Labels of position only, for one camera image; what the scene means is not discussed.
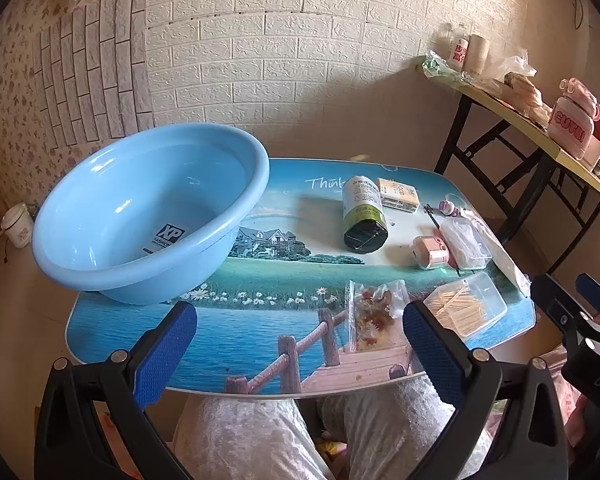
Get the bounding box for white bottle with red label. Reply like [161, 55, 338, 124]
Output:
[447, 22, 471, 71]

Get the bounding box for small pink case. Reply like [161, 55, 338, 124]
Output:
[411, 235, 453, 271]

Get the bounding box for scenery printed lap table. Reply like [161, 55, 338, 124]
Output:
[66, 158, 537, 400]

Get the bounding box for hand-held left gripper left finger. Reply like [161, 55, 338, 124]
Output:
[34, 301, 198, 480]

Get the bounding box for wooden folding table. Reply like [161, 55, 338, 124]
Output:
[415, 55, 600, 276]

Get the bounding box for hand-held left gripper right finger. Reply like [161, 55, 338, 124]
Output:
[402, 300, 570, 480]

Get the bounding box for green white plastic bag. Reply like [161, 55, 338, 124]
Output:
[420, 50, 463, 82]

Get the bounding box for light blue plastic basin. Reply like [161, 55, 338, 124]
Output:
[31, 122, 271, 307]

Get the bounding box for pink lettered bag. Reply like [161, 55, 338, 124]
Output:
[547, 77, 600, 158]

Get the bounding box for clear plastic bag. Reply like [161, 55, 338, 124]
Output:
[490, 47, 538, 86]

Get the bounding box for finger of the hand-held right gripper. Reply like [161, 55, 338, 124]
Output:
[575, 273, 600, 322]
[530, 273, 590, 346]

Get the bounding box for bag of round breads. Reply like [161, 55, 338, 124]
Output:
[502, 72, 552, 123]

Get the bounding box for white lidded cup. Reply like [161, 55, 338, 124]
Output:
[0, 203, 35, 250]

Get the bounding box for yellow white flat box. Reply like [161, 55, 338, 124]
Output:
[376, 177, 421, 213]

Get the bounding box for long white packet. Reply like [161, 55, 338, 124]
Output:
[460, 209, 531, 296]

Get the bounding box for clear toothpick box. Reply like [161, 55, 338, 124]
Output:
[422, 272, 509, 338]

